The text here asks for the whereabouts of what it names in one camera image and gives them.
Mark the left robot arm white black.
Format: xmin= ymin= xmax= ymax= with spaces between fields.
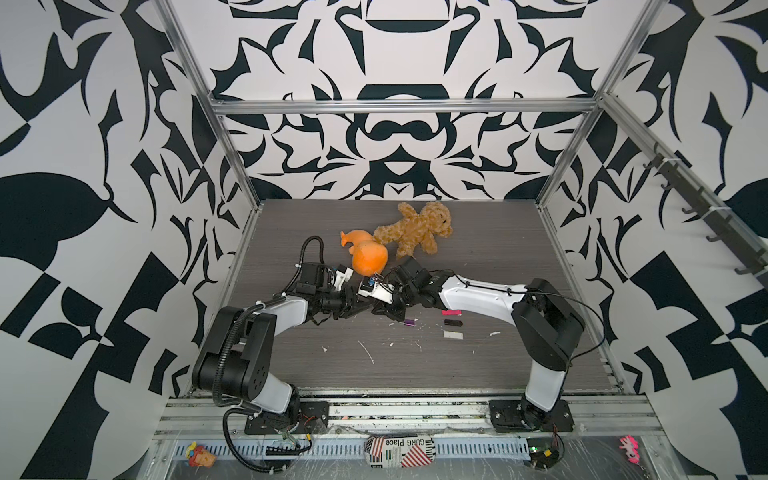
xmin=191 ymin=235 xmax=373 ymax=430

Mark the colourful small toy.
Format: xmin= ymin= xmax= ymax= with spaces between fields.
xmin=185 ymin=442 xmax=217 ymax=468

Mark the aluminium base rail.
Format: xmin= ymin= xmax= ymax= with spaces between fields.
xmin=154 ymin=390 xmax=664 ymax=438

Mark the wall hook rack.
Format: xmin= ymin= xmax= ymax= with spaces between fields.
xmin=643 ymin=141 xmax=767 ymax=290

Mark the white paper tag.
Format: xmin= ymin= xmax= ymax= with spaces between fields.
xmin=443 ymin=331 xmax=464 ymax=340

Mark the pink toy figure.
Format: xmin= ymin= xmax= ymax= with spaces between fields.
xmin=619 ymin=435 xmax=640 ymax=465

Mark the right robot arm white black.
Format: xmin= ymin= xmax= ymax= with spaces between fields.
xmin=358 ymin=256 xmax=586 ymax=433

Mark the printed label sticker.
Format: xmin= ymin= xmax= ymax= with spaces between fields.
xmin=363 ymin=434 xmax=436 ymax=469

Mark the orange plush fish toy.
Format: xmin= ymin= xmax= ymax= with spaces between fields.
xmin=340 ymin=230 xmax=388 ymax=277

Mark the aluminium frame post left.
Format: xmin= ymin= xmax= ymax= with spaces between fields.
xmin=153 ymin=0 xmax=261 ymax=210

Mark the brown teddy bear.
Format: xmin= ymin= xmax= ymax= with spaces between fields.
xmin=373 ymin=201 xmax=453 ymax=259

